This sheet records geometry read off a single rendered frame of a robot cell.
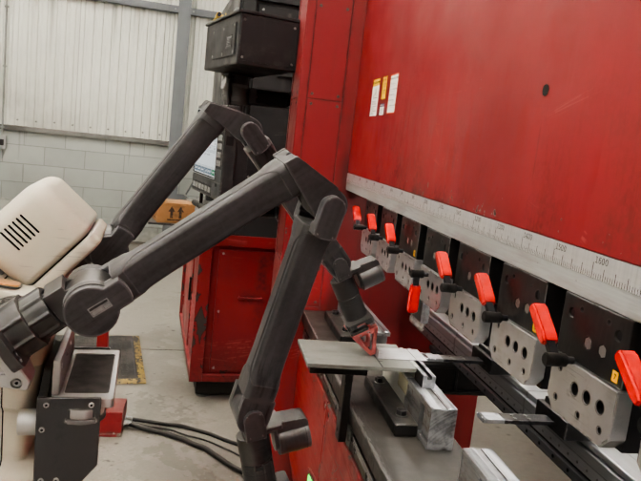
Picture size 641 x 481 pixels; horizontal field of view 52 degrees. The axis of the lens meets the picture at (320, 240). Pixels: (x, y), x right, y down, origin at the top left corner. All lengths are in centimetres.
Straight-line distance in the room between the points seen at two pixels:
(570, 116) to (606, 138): 10
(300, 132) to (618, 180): 163
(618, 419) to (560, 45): 54
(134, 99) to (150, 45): 67
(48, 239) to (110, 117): 721
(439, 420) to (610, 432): 65
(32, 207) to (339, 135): 147
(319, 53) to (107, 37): 611
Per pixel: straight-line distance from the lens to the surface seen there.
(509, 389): 171
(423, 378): 156
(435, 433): 149
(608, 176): 91
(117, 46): 835
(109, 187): 837
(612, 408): 87
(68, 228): 113
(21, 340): 102
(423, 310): 160
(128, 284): 100
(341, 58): 242
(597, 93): 97
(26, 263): 115
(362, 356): 163
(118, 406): 346
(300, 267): 105
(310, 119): 239
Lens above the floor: 151
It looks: 9 degrees down
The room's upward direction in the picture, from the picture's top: 6 degrees clockwise
